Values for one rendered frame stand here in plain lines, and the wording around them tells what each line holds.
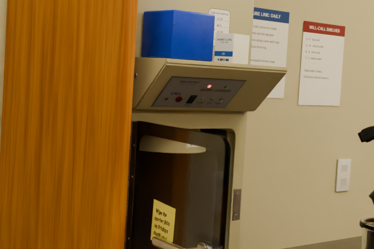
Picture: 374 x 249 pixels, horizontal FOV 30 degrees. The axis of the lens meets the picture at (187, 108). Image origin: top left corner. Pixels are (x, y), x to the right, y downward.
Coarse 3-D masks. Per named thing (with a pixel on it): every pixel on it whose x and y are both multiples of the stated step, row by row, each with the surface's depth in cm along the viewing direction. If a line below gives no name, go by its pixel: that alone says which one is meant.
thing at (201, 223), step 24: (144, 144) 130; (168, 144) 123; (192, 144) 117; (216, 144) 111; (144, 168) 130; (168, 168) 123; (192, 168) 117; (216, 168) 111; (144, 192) 130; (168, 192) 123; (192, 192) 116; (216, 192) 110; (144, 216) 130; (192, 216) 116; (216, 216) 110; (144, 240) 130; (192, 240) 116; (216, 240) 110
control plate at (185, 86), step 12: (168, 84) 131; (180, 84) 133; (192, 84) 134; (204, 84) 136; (216, 84) 138; (228, 84) 140; (240, 84) 142; (168, 96) 134; (180, 96) 136; (204, 96) 140; (216, 96) 141; (228, 96) 143
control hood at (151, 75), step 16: (144, 64) 131; (160, 64) 127; (176, 64) 128; (192, 64) 130; (208, 64) 132; (224, 64) 134; (240, 64) 138; (144, 80) 131; (160, 80) 129; (256, 80) 143; (272, 80) 146; (144, 96) 131; (240, 96) 146; (256, 96) 148
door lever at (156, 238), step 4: (156, 236) 118; (152, 240) 117; (156, 240) 116; (160, 240) 115; (164, 240) 115; (152, 244) 117; (156, 244) 116; (160, 244) 115; (164, 244) 114; (168, 244) 113; (172, 244) 113; (176, 244) 113; (200, 244) 113; (204, 244) 113; (160, 248) 115; (164, 248) 114; (168, 248) 113; (172, 248) 112; (176, 248) 111; (180, 248) 111; (184, 248) 111; (188, 248) 112; (192, 248) 112; (196, 248) 112; (200, 248) 113; (204, 248) 112
